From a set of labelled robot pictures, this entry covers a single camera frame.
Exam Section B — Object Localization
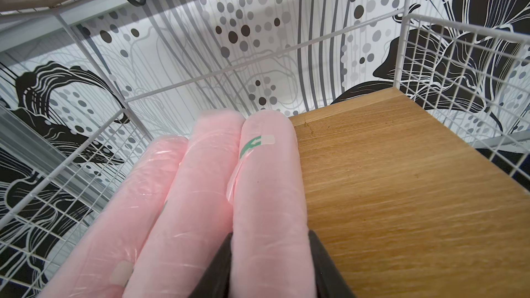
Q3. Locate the white wire wooden shelf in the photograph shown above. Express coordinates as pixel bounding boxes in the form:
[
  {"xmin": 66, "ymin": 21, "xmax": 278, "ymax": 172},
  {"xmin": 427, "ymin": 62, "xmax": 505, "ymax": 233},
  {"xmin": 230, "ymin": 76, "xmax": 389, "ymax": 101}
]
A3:
[{"xmin": 1, "ymin": 0, "xmax": 529, "ymax": 297}]

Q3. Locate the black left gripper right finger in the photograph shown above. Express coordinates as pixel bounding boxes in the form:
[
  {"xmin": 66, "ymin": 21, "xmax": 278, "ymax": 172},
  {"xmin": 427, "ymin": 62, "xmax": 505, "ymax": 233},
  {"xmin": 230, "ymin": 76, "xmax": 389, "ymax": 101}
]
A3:
[{"xmin": 309, "ymin": 230, "xmax": 356, "ymax": 298}]

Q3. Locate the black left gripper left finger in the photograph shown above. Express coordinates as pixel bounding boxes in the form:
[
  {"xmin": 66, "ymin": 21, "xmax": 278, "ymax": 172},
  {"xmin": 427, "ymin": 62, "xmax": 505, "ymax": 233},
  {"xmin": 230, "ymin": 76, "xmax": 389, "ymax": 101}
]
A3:
[{"xmin": 189, "ymin": 233, "xmax": 233, "ymax": 298}]

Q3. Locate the pink trash bag roll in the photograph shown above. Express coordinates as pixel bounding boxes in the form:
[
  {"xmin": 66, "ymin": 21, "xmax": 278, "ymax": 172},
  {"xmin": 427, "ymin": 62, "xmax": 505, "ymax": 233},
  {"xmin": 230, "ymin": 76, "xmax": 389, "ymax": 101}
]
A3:
[
  {"xmin": 40, "ymin": 135, "xmax": 188, "ymax": 297},
  {"xmin": 228, "ymin": 110, "xmax": 317, "ymax": 297},
  {"xmin": 123, "ymin": 110, "xmax": 245, "ymax": 297}
]

